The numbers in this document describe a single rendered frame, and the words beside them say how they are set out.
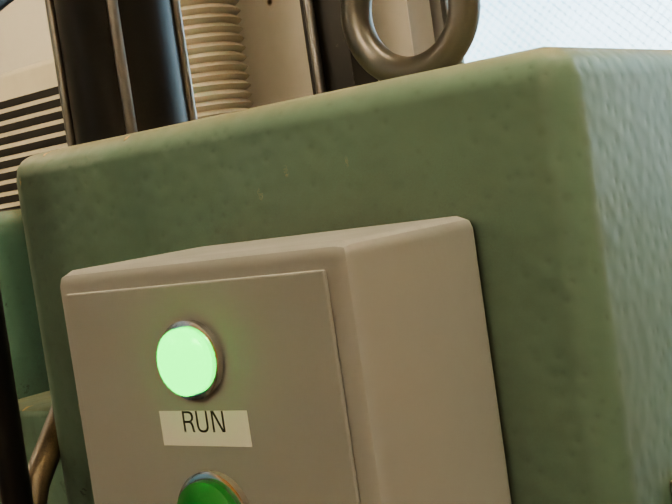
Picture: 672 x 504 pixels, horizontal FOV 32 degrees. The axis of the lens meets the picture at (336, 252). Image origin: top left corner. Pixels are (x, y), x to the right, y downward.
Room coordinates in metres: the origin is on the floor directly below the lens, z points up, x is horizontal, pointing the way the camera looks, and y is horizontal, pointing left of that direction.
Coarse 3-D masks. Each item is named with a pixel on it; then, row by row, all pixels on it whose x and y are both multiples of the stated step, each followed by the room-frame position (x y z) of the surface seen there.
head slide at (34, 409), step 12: (36, 396) 0.52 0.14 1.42; (48, 396) 0.52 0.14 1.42; (24, 408) 0.50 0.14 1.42; (36, 408) 0.49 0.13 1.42; (48, 408) 0.49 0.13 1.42; (24, 420) 0.49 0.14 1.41; (36, 420) 0.49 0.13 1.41; (24, 432) 0.49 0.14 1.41; (36, 432) 0.49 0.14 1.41; (60, 468) 0.48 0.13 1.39; (60, 480) 0.48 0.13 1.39; (60, 492) 0.48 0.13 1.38
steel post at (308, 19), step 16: (304, 0) 1.99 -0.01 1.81; (320, 0) 1.99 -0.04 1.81; (336, 0) 1.97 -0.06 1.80; (304, 16) 2.02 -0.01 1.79; (320, 16) 1.99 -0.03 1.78; (336, 16) 1.97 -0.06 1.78; (304, 32) 2.02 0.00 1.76; (320, 32) 2.00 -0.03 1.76; (336, 32) 1.98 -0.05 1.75; (320, 48) 2.00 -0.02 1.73; (336, 48) 1.98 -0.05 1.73; (320, 64) 1.99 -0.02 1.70; (336, 64) 1.98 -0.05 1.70; (352, 64) 1.96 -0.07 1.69; (320, 80) 1.98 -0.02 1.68; (336, 80) 1.98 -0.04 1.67; (352, 80) 1.96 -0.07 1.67; (368, 80) 1.99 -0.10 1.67
